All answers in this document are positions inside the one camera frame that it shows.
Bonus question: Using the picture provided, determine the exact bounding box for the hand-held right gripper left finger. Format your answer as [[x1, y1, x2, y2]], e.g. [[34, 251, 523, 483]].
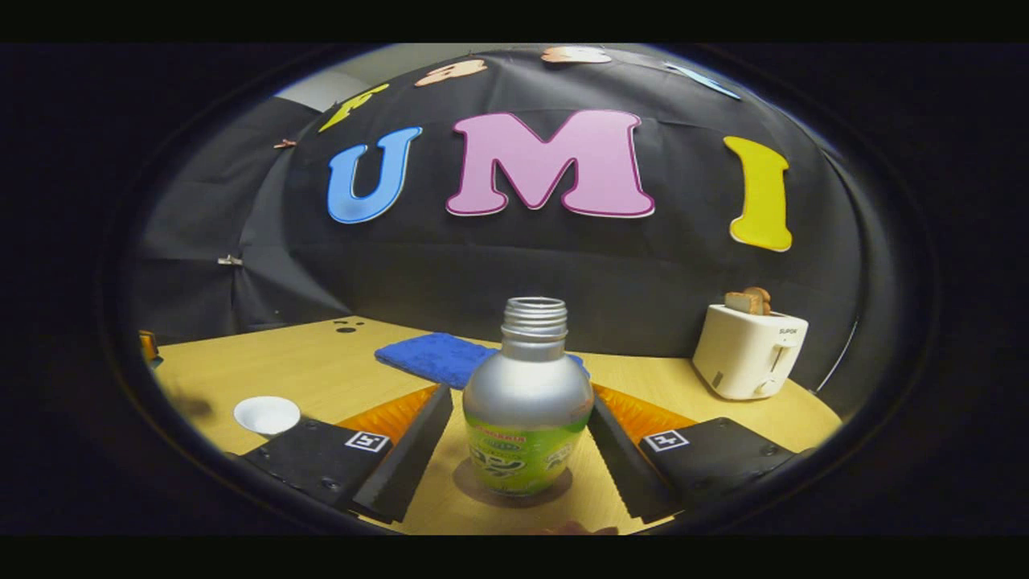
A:
[[228, 384, 455, 525]]

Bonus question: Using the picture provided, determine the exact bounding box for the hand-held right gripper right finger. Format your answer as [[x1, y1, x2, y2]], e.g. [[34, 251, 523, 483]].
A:
[[586, 384, 818, 524]]

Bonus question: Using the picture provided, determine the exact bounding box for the silver water bottle green label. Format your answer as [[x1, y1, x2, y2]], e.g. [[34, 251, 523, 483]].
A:
[[462, 297, 595, 497]]

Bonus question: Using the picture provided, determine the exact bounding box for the teal teacup with white inside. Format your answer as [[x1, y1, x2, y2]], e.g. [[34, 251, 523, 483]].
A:
[[233, 396, 301, 437]]

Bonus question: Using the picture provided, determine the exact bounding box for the blue folded towel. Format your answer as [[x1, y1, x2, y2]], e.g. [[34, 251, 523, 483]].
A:
[[375, 332, 590, 390]]

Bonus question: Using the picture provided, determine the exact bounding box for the white toaster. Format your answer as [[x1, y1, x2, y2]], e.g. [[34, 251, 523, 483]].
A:
[[693, 304, 810, 400]]

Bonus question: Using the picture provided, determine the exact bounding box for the black backdrop cloth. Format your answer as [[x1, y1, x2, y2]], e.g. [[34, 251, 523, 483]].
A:
[[129, 47, 893, 395]]

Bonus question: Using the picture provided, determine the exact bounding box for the white power cable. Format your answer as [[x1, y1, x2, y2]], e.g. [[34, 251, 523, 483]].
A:
[[816, 318, 860, 395]]

